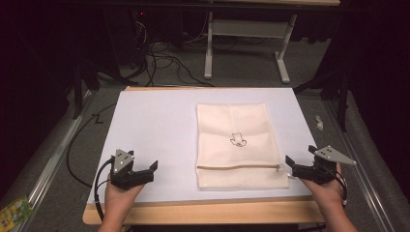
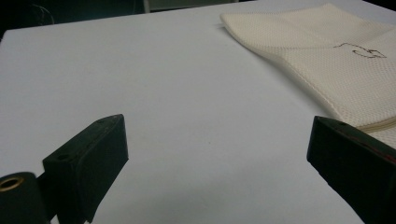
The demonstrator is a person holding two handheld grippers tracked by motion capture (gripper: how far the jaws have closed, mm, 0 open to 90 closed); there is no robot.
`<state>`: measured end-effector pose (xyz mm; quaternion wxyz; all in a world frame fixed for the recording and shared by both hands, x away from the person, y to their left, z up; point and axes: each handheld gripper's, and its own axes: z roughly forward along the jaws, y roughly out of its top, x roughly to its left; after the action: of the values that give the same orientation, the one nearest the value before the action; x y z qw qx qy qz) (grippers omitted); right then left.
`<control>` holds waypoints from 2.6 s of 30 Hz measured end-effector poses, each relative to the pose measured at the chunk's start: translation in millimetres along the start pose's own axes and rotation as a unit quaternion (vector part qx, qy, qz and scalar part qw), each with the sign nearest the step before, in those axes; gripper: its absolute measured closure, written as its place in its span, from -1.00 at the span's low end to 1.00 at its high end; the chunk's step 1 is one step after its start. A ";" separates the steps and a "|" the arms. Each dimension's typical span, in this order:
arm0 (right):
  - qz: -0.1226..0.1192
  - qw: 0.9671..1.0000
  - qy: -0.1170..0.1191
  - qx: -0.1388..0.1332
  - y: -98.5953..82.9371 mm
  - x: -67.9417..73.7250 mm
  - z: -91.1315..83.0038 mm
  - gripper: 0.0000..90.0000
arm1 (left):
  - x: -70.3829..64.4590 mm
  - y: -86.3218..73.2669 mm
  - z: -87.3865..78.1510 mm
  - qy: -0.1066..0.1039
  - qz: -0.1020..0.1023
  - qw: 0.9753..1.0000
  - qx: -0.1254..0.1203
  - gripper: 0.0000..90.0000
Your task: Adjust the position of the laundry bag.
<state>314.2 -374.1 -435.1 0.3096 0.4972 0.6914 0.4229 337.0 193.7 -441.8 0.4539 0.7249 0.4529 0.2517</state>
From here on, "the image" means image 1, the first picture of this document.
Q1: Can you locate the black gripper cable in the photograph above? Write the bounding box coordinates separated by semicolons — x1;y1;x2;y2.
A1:
334;170;350;207
93;157;115;223

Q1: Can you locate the tangle of black cables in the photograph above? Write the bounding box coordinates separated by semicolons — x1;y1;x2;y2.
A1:
128;11;217;89

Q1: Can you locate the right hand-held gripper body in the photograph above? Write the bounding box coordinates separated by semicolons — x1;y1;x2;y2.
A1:
292;145;358;186

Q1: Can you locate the white table sheet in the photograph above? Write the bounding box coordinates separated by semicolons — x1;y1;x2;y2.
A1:
87;87;317;205

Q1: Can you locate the cream mesh zipper bag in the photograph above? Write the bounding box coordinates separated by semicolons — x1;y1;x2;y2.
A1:
195;102;290;190

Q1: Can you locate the black floor cable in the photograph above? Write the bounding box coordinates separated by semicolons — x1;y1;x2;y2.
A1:
66;101;118;189

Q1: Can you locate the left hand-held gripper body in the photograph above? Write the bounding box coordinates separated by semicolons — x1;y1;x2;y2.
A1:
109;148;155;191

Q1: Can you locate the yellow green packet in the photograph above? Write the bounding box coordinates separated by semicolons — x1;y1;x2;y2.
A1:
0;194;35;231

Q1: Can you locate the black metal stand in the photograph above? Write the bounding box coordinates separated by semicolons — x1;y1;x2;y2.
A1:
71;59;131;121
292;69;353;133

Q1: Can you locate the aluminium floor rail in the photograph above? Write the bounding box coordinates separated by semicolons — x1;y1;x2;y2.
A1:
0;89;97;232
322;96;398;232

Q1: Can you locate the person's right hand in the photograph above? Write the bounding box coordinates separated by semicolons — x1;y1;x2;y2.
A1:
299;162;344;211

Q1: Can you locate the white metal desk frame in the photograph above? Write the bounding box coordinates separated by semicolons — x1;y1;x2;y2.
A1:
203;11;298;85

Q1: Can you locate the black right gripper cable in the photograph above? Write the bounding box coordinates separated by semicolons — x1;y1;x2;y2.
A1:
334;170;350;207

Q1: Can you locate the person's left hand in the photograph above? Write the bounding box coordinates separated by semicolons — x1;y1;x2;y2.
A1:
103;173;146;223

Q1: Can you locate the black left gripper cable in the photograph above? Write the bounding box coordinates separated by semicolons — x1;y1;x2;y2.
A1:
93;157;115;223

